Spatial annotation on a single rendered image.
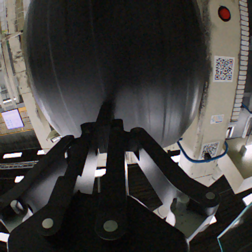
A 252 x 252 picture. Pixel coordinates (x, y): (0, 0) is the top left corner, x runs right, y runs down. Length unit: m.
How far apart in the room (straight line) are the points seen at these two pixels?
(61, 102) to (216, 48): 0.39
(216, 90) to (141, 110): 0.31
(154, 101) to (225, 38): 0.32
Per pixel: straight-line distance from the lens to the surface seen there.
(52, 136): 1.04
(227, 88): 0.51
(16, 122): 4.65
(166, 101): 0.22
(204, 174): 0.71
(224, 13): 0.48
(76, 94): 0.22
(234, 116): 0.60
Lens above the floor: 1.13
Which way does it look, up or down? 31 degrees up
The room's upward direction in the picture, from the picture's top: 174 degrees clockwise
